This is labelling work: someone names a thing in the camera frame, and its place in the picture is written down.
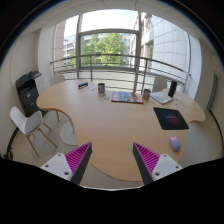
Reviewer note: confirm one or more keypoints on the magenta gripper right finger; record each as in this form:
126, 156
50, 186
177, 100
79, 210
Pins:
153, 166

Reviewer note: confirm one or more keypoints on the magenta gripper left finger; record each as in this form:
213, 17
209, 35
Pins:
70, 166

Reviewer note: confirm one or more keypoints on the lilac computer mouse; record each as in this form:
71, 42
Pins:
175, 144

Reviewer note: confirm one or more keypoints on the black mouse pad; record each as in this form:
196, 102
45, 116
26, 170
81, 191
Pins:
170, 119

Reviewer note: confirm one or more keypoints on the white table base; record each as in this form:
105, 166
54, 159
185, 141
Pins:
67, 134

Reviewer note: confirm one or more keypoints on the white chair front left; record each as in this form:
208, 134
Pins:
28, 125

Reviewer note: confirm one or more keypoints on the white chair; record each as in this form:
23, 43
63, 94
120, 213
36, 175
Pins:
57, 79
160, 83
28, 125

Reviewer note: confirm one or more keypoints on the light blue book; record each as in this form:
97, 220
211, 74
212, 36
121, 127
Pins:
161, 97

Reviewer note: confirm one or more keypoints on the patterned mug on right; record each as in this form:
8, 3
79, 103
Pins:
146, 93

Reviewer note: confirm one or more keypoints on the red magazine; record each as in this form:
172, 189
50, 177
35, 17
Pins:
126, 97

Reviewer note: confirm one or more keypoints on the black upright speaker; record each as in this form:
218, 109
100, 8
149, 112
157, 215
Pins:
172, 89

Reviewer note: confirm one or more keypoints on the small dark box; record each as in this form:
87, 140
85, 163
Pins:
82, 85

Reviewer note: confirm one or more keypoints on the dark mug on left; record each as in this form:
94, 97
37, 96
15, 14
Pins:
101, 88

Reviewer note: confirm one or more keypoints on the white chair back right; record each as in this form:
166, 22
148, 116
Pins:
160, 83

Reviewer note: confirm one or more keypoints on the white chair back left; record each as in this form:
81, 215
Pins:
57, 79

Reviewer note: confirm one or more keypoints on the black office printer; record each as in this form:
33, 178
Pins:
27, 91

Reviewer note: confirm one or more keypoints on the metal balcony railing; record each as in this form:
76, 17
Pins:
120, 71

